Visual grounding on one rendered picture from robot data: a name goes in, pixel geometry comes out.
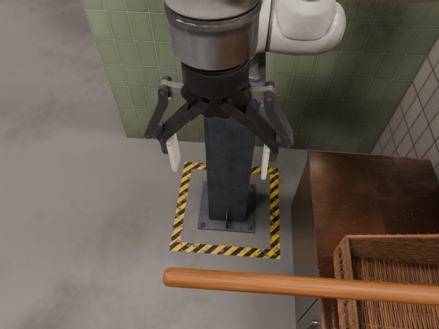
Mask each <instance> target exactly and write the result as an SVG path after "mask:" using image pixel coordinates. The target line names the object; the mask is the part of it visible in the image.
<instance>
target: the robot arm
mask: <svg viewBox="0 0 439 329"><path fill-rule="evenodd" d="M341 1H353V2H360V3H394V4H402V3H433V2H439V0H341ZM164 8H165V14H166V15H167V21H168V26H169V33H170V38H171V46H172V50H173V52H174V54H175V56H176V57H177V58H178V59H179V60H180V62H181V68H182V76H183V81H184V82H183V83H180V82H172V79H171V77H170V76H167V75H164V76H163V77H162V79H161V83H160V85H159V89H158V92H157V93H158V100H157V103H156V105H155V108H154V110H153V112H152V114H151V116H150V119H149V121H148V124H147V127H146V130H145V133H144V136H145V137H146V138H152V137H154V138H157V139H158V141H159V142H160V145H161V150H162V152H163V153H164V154H169V159H170V162H171V167H172V171H173V172H174V173H177V172H178V167H179V164H180V159H181V158H180V151H179V147H178V141H177V137H176V132H177V131H179V130H180V129H181V128H182V127H183V126H184V125H185V124H186V123H188V122H189V121H193V120H194V119H195V118H196V117H197V116H198V115H199V114H202V115H203V116H204V117H205V118H213V117H218V118H223V119H229V117H232V118H233V119H235V120H236V121H237V122H238V123H239V124H244V125H245V126H246V127H247V128H248V129H249V130H250V131H251V132H252V133H253V134H254V135H256V137H258V139H260V140H261V141H262V142H263V143H264V148H263V158H262V164H261V180H266V176H267V168H268V162H273V163H275V161H276V159H277V155H278V154H279V148H281V147H285V148H287V149H290V148H292V147H293V131H292V129H291V127H290V125H289V123H288V121H287V119H286V117H285V115H284V113H283V111H282V109H281V107H280V105H279V103H278V101H277V99H276V97H275V84H274V82H272V81H268V82H266V83H265V86H259V87H252V86H251V85H250V83H249V81H250V82H259V81H260V74H259V54H260V53H262V52H265V51H266V52H272V53H276V54H285V55H318V54H322V53H325V52H328V51H330V50H332V49H333V48H334V47H336V46H338V44H339V43H340V41H341V40H342V37H343V34H344V31H345V27H346V16H345V12H344V9H343V8H342V6H341V5H340V4H339V3H337V2H336V0H164ZM178 94H181V95H182V97H183V98H184V99H185V100H186V103H185V104H183V105H182V106H181V107H180V108H179V109H178V110H177V111H176V112H175V113H174V114H173V115H172V116H171V117H170V118H169V119H168V120H166V122H164V121H163V122H162V125H161V126H160V125H159V123H160V121H161V118H162V117H163V114H164V113H165V110H166V109H167V106H168V103H169V101H172V100H173V99H175V98H176V96H177V95H178ZM252 98H253V99H256V100H257V102H258V103H259V104H260V106H261V107H264V108H265V113H266V115H267V117H268V118H269V120H270V122H271V123H272V126H273V127H272V126H271V125H270V124H269V123H268V122H267V121H266V120H265V119H264V118H263V117H262V116H261V115H260V114H259V113H258V112H257V111H256V110H255V109H254V108H253V107H252V106H251V104H250V101H251V99H252Z"/></svg>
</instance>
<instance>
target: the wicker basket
mask: <svg viewBox="0 0 439 329"><path fill-rule="evenodd" d="M351 258H352V259H351ZM356 259H357V261H356ZM369 260H370V262H369ZM382 261H383V262H382ZM395 261H396V262H395ZM333 262H334V276H335V279H352V280H361V281H370V280H371V281H379V280H380V281H381V282H383V281H384V282H391V283H392V282H394V283H397V282H398V283H409V284H420V285H438V286H439V233H438V234H429V233H428V234H419V233H417V234H398V233H397V234H388V233H387V235H381V234H380V235H378V234H377V235H371V234H370V235H359V234H358V235H352V234H351V235H350V234H348V235H345V236H344V238H343V239H342V241H341V242H340V243H339V245H338V246H337V248H336V249H335V250H334V252H333ZM352 263H353V264H352ZM391 263H392V265H391ZM404 263H405V265H404ZM396 264H397V265H396ZM409 264H410V265H409ZM417 264H418V265H417ZM374 266H375V267H374ZM418 266H419V267H418ZM431 266H432V267H431ZM379 267H380V268H379ZM427 267H428V268H427ZM355 271H356V273H355ZM373 272H374V273H373ZM360 273H361V274H360ZM369 274H370V277H369ZM382 274H383V275H382ZM391 275H392V276H391ZM378 276H379V277H378ZM387 277H388V278H387ZM405 277H406V278H405ZM392 278H393V279H392ZM414 278H415V279H414ZM365 279H366V280H365ZM401 279H402V280H401ZM423 279H424V280H423ZM428 279H429V280H428ZM410 280H411V281H410ZM437 280H438V281H437ZM419 281H420V282H419ZM424 281H425V282H424ZM433 282H434V283H433ZM359 302H360V304H359ZM337 304H338V305H337V307H338V318H339V319H338V320H339V326H340V329H423V328H424V329H428V327H429V329H439V306H437V305H419V304H402V303H391V302H373V301H369V302H368V301H365V303H364V300H345V299H337ZM378 304H379V306H378ZM387 304H388V305H387ZM369 305H370V307H369ZM388 306H389V308H388ZM397 306H398V307H397ZM383 307H384V308H383ZM416 307H417V308H416ZM402 308H403V310H402ZM407 308H408V309H407ZM421 309H422V310H421ZM426 309H427V310H426ZM412 310H413V312H412ZM365 311H366V312H365ZM431 311H432V313H431ZM422 312H423V313H422ZM436 313H437V314H436ZM408 314H409V315H408ZM368 318H369V319H368ZM364 319H365V321H364ZM378 319H379V321H378ZM359 320H360V322H359ZM369 321H370V324H369ZM388 321H389V322H388ZM383 322H384V324H383ZM412 322H413V323H412ZM379 323H380V325H379ZM393 323H394V325H393ZM403 324H404V325H403ZM417 324H418V325H417ZM398 325H399V327H398ZM413 325H414V326H413ZM437 325H438V326H437ZM360 326H361V327H360ZM408 326H409V327H408ZM432 326H433V327H432ZM418 327H419V328H418Z"/></svg>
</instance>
